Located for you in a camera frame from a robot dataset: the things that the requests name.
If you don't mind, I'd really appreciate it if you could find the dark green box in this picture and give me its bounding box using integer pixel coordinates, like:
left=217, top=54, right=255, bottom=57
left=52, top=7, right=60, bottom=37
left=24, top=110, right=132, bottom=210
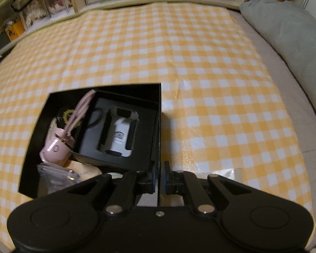
left=0, top=30, right=11, bottom=52

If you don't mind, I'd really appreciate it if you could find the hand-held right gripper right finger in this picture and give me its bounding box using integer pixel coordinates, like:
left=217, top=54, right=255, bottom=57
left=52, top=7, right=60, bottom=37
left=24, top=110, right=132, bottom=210
left=163, top=161, right=272, bottom=213

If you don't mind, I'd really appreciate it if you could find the clear plastic case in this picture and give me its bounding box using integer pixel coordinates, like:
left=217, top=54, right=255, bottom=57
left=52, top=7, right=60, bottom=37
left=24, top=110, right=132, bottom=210
left=36, top=163, right=82, bottom=197

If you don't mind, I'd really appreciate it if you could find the pink eyelash curler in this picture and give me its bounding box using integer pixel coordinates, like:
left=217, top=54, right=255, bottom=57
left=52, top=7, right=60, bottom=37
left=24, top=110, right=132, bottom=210
left=39, top=89, right=96, bottom=167

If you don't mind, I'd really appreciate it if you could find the round black tin gold label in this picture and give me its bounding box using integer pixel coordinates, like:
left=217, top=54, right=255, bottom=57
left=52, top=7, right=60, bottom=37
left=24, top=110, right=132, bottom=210
left=55, top=107, right=83, bottom=132

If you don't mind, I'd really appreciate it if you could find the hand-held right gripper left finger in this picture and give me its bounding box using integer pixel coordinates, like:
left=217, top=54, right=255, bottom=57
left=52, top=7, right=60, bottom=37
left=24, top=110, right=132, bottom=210
left=50, top=162, right=156, bottom=214

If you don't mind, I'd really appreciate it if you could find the cream doll in clear case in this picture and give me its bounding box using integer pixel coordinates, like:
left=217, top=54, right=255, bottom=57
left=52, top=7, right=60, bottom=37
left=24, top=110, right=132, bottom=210
left=15, top=0, right=50, bottom=28

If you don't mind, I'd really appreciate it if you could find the grey pillow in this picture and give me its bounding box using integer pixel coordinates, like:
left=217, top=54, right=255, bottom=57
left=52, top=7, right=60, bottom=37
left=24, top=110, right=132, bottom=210
left=239, top=0, right=316, bottom=83

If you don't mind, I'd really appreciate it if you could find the small black gift box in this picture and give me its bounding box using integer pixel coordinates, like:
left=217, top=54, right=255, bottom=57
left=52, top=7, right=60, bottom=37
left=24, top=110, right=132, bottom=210
left=73, top=91, right=159, bottom=171

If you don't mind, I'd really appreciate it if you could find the yellow printed box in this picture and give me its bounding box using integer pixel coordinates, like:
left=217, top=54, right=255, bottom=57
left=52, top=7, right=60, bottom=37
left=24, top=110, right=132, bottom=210
left=5, top=20, right=26, bottom=42

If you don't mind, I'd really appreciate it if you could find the large black box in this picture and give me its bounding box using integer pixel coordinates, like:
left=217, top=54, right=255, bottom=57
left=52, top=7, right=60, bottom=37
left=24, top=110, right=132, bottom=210
left=17, top=83, right=163, bottom=207

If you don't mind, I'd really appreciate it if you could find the yellow white checkered blanket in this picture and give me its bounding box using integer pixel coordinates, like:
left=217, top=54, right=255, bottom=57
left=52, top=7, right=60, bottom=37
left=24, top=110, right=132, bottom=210
left=0, top=1, right=316, bottom=245

